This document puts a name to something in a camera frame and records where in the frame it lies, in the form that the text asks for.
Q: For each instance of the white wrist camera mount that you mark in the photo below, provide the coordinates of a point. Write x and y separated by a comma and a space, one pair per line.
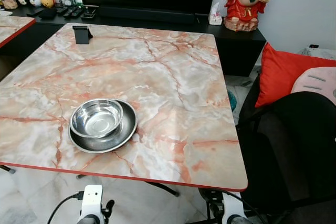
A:
91, 200
232, 208

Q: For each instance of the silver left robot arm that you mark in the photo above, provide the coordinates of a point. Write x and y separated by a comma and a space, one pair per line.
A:
88, 220

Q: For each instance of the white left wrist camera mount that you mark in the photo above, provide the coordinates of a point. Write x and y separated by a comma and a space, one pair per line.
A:
91, 200

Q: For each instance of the white tissue pack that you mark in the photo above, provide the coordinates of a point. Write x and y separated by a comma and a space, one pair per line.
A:
215, 15

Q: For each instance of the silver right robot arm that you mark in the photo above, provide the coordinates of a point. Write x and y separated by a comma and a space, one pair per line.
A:
239, 220

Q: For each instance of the teal round container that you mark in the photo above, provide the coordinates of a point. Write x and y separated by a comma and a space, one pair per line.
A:
232, 100

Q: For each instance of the yellow orange toy ball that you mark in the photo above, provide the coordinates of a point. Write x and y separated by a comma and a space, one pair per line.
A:
48, 0

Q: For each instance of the black wall plug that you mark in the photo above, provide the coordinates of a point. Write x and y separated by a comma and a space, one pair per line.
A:
314, 46

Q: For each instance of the black flat pouch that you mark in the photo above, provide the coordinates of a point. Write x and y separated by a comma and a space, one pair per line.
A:
48, 13

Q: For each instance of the black office chair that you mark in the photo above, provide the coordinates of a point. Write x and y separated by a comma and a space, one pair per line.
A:
294, 150

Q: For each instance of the small stainless steel bowl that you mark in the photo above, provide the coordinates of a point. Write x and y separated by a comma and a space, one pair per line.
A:
97, 117

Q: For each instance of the black phone stand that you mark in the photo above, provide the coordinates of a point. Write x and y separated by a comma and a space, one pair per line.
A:
81, 35

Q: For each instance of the black remote control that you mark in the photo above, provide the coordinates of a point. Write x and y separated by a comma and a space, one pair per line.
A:
76, 12

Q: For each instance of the red laughing buddha statue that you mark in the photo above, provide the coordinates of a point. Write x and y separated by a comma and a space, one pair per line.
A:
245, 3

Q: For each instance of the stainless steel plate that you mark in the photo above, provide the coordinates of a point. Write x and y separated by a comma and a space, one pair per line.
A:
125, 132

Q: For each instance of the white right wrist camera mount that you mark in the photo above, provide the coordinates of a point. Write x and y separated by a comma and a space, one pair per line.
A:
232, 208

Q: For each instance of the red cushion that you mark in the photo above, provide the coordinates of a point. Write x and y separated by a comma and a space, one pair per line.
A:
278, 74

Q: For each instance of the pink face pillow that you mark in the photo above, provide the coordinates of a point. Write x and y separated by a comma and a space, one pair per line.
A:
317, 82

